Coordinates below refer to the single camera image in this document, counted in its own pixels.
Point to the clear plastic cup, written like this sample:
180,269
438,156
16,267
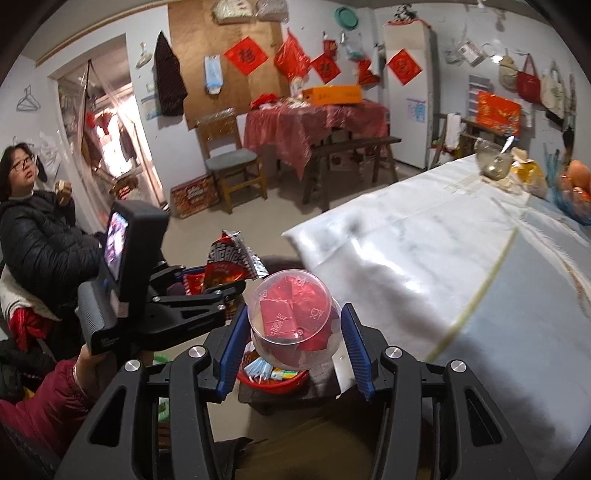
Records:
277,282

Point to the red paper envelope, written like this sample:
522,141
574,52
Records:
330,46

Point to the crumpled beige paper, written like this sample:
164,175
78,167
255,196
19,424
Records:
519,156

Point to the black coat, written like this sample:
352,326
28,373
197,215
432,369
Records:
168,78

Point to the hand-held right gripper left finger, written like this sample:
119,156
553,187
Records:
231,355

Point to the person's left forearm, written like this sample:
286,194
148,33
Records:
41,406

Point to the white towel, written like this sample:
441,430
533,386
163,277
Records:
453,129

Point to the blue white mask pack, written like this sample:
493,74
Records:
213,74

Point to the white cloth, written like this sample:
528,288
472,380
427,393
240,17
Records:
377,60

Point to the blue face mask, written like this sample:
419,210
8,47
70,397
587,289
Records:
258,369

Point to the wooden chair with grey cushion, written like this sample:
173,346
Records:
231,159

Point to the white grey tablecloth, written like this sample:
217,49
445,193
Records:
415,258

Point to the green plastic basin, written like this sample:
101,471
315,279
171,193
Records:
347,18

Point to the red patterned tablecloth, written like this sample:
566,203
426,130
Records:
286,134

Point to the yellow food bag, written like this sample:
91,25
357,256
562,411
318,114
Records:
531,177

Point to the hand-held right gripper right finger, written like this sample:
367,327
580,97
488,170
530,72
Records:
358,355

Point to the person's olive trousers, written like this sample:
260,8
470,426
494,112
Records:
295,452

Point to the wooden bench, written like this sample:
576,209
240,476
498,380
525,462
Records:
351,145

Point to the red paper decoration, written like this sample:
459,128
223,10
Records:
367,72

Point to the red plastic bag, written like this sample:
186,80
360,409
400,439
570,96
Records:
291,57

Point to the large red diamond poster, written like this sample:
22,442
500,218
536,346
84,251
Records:
247,56

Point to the red snack packet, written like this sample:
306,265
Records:
228,261

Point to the white tote bag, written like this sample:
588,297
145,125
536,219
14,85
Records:
553,97

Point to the white refrigerator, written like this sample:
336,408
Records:
415,129

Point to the red gift box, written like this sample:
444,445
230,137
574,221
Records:
498,110

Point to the beige tote bag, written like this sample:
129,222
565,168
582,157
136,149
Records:
508,74

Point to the plywood panel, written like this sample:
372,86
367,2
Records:
194,27

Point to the red tote bag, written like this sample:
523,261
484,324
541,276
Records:
528,85

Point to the clear plastic pouch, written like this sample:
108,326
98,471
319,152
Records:
468,51

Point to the clear plastic bag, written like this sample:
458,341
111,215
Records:
353,48

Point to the clear plastic door curtain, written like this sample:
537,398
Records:
92,138

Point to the black bag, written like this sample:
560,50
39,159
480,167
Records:
569,136

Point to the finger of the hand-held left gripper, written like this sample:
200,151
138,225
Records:
198,304
168,274

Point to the metal spoon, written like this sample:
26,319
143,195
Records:
508,144

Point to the red carton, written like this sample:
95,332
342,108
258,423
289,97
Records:
194,196

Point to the large orange fruit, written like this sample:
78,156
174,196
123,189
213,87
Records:
579,173

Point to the white shelf rack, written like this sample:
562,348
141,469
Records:
478,85

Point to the blue glass fruit bowl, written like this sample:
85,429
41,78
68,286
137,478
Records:
565,203

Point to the long orange box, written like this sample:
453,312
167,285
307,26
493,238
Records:
332,95

